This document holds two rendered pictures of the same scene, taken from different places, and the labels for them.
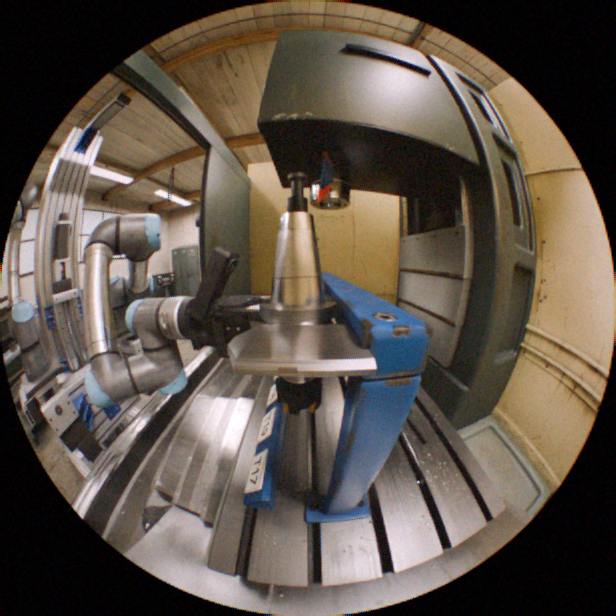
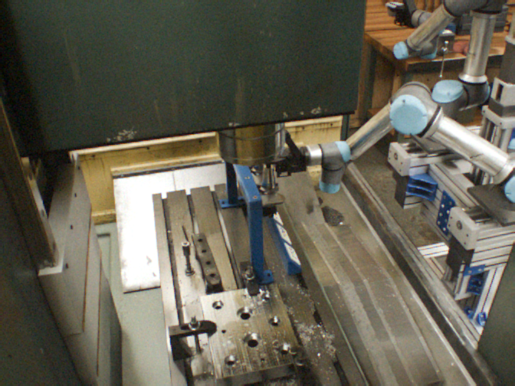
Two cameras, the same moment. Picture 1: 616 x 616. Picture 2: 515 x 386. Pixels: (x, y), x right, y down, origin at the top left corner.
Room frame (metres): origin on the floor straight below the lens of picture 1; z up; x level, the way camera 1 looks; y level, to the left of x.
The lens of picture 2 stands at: (1.70, -0.28, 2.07)
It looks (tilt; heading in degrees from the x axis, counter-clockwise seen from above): 35 degrees down; 168
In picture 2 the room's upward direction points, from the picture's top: 2 degrees counter-clockwise
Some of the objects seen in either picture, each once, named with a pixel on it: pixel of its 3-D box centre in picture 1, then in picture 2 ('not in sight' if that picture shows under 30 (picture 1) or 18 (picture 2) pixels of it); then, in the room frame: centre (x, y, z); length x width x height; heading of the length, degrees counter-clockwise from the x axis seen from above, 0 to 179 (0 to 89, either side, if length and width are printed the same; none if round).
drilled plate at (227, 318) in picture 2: not in sight; (248, 332); (0.79, -0.13, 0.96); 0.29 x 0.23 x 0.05; 0
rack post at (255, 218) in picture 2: not in sight; (256, 245); (0.53, -0.05, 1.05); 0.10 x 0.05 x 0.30; 90
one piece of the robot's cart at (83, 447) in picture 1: (73, 429); (434, 188); (0.03, 0.89, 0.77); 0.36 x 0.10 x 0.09; 91
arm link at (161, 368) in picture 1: (158, 367); (331, 174); (0.24, 0.30, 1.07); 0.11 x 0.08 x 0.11; 145
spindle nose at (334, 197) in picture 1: (330, 190); (249, 125); (0.70, -0.09, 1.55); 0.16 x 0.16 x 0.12
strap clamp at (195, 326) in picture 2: not in sight; (193, 335); (0.77, -0.28, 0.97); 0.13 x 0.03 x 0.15; 90
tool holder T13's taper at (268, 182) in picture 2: not in sight; (268, 175); (0.47, 0.01, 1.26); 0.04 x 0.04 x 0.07
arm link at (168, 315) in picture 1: (181, 318); (311, 155); (0.25, 0.22, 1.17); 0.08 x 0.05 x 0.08; 0
